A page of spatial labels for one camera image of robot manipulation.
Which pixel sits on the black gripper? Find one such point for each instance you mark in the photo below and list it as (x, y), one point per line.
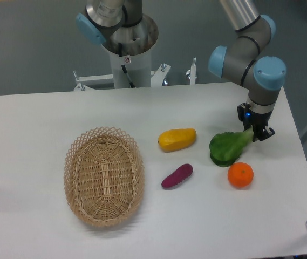
(258, 121)

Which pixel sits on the green bok choy vegetable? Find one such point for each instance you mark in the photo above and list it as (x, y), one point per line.
(225, 148)

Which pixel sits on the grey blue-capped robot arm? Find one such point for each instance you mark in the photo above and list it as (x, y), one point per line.
(128, 36)

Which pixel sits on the orange tangerine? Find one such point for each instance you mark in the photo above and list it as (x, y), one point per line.
(240, 175)

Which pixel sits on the yellow mango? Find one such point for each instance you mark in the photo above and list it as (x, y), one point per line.
(176, 139)

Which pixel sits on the purple sweet potato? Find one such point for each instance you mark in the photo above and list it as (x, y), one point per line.
(178, 176)

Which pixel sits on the woven wicker basket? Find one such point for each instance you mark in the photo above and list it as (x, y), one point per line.
(104, 177)

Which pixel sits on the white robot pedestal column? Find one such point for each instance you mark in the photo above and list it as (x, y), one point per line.
(137, 67)

